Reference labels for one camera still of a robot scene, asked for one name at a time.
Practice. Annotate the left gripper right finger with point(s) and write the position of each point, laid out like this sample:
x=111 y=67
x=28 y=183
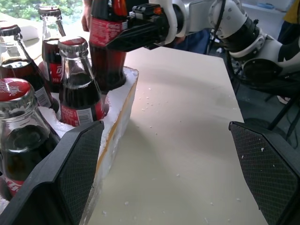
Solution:
x=269 y=168

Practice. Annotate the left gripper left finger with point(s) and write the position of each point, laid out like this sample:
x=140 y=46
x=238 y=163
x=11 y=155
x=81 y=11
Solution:
x=70 y=168

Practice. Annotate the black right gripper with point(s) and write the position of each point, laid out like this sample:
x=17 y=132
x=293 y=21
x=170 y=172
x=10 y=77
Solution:
x=150 y=14

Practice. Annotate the glass cola bottle red label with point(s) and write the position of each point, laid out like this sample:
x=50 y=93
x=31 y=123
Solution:
x=107 y=61

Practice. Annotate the glass cola bottle red cap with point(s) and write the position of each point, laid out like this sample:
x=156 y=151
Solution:
x=21 y=131
x=16 y=61
x=79 y=93

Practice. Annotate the white foam crate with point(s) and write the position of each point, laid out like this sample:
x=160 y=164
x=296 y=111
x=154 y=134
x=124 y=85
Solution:
x=117 y=112

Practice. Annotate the glass cola bottle silver cap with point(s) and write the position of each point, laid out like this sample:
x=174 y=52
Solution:
x=52 y=56

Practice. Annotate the bystander bare hand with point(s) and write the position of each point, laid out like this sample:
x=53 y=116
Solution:
x=86 y=18

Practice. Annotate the black stand leg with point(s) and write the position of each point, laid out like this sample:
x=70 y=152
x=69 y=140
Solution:
x=283 y=112

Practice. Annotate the bystander in blue clothes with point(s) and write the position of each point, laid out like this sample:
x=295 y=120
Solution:
x=197 y=42

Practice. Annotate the bystander in yellow shirt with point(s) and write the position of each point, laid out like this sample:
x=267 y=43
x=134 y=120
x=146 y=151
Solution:
x=290 y=21

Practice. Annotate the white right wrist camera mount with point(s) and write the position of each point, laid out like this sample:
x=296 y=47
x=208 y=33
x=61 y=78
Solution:
x=170 y=23

